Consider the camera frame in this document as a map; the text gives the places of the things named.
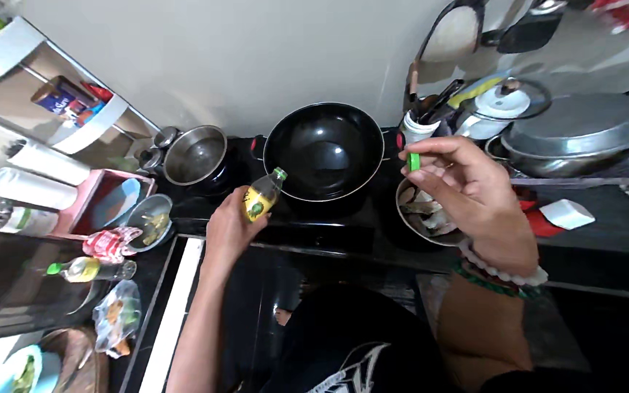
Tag red and white hanging packet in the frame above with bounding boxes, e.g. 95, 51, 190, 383
589, 0, 629, 35

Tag person's right forearm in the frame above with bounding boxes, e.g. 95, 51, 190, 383
437, 238, 549, 393

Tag black gas stove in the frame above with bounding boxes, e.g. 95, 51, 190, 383
156, 129, 457, 258

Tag person's left hand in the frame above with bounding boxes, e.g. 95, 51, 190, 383
206, 186, 272, 266

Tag white plastic cup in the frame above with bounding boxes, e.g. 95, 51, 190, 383
539, 199, 596, 230

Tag person's left forearm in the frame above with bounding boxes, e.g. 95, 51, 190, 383
166, 257, 232, 393

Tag yellow food pieces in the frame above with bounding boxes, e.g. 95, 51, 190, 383
141, 213, 170, 246

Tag pot with food pieces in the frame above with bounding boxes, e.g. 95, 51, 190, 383
395, 177, 467, 247

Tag glass pot lid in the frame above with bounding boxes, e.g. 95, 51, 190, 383
460, 77, 553, 122

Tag black-handled utensil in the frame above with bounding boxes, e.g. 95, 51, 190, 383
419, 79, 465, 124

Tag red and white plastic packet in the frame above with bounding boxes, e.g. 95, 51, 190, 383
82, 226, 144, 265

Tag clear bottle with green cap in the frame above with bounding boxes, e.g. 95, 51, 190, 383
46, 257, 137, 283

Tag clear plastic bag with food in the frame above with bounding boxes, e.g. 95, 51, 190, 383
92, 279, 142, 359

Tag person's right hand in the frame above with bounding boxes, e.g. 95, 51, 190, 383
399, 136, 539, 278

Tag white utensil container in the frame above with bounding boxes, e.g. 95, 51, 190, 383
399, 110, 441, 146

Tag bottle with yellow label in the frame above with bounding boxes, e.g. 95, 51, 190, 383
242, 167, 288, 223

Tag wooden chopping board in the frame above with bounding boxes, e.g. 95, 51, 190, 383
39, 326, 110, 393

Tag small metal-lidded jar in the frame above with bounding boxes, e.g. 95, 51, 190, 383
153, 126, 180, 149
139, 148, 165, 174

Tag white cylindrical canister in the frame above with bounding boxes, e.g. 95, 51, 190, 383
0, 167, 79, 211
4, 138, 92, 187

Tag grey bowl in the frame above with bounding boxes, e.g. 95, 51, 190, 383
124, 193, 175, 253

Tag white pitcher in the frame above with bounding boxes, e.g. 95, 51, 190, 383
454, 87, 531, 142

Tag white jar with green stripe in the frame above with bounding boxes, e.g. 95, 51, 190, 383
0, 198, 59, 237

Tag oval metal roasting pan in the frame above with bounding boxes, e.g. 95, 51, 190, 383
500, 93, 629, 179

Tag light blue dish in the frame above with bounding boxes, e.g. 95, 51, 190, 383
104, 178, 142, 228

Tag wooden-handled utensil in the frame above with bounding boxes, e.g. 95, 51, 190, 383
405, 60, 421, 112

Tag light blue tub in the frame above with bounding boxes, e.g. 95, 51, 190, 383
0, 344, 63, 393

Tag black wok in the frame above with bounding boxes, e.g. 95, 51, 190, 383
251, 102, 397, 203

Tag pink tray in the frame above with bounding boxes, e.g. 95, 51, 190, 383
48, 168, 157, 241

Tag person's body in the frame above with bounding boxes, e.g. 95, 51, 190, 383
262, 284, 463, 393

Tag steel saucepan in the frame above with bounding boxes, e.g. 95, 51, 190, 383
163, 125, 228, 186

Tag black hanging pan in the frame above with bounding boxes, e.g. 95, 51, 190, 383
417, 0, 486, 64

